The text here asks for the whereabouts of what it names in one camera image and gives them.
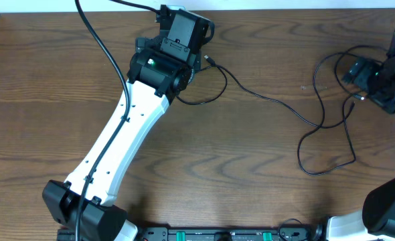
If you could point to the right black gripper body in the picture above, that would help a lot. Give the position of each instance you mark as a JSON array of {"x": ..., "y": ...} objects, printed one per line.
[{"x": 368, "y": 76}]

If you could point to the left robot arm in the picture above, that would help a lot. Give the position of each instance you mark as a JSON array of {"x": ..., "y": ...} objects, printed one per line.
[{"x": 162, "y": 67}]

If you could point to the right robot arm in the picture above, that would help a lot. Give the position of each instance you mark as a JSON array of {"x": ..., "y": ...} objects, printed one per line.
[{"x": 376, "y": 219}]

